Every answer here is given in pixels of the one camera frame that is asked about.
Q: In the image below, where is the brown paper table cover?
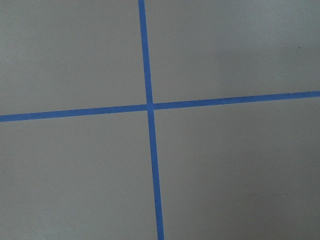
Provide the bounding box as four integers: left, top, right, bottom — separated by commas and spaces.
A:
0, 0, 320, 240

